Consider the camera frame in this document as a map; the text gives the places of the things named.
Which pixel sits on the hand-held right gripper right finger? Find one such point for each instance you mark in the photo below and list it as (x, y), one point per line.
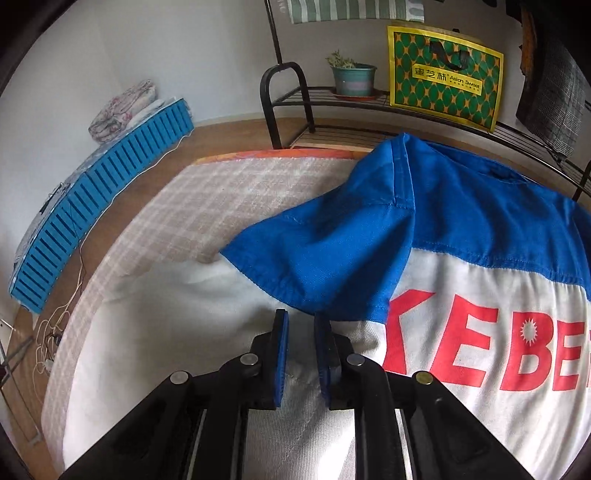
(323, 364)

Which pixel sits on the brown hanging garment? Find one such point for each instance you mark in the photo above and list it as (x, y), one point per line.
(526, 46)

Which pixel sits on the green striped wall hanging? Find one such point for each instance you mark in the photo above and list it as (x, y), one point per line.
(346, 9)

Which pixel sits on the yellow and green bag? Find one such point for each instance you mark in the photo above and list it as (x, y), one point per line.
(438, 97)

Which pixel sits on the grey plaid coat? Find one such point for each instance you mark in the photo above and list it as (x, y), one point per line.
(554, 101)

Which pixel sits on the blue slatted panel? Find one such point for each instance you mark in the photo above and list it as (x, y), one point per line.
(92, 184)

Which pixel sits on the plaid blanket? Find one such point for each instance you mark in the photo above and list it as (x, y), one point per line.
(184, 207)

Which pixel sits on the folded floral bedding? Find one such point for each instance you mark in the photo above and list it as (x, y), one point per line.
(124, 106)

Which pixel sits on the potted plant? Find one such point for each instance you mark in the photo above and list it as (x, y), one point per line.
(353, 81)

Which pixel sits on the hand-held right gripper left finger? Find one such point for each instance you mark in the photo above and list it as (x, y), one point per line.
(279, 364)

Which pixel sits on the blue and white jacket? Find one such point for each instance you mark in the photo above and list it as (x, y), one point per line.
(323, 240)

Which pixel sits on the grey metal frame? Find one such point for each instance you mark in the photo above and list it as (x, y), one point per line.
(16, 353)

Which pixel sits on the black metal clothes rack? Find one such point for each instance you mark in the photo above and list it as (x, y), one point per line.
(281, 67)

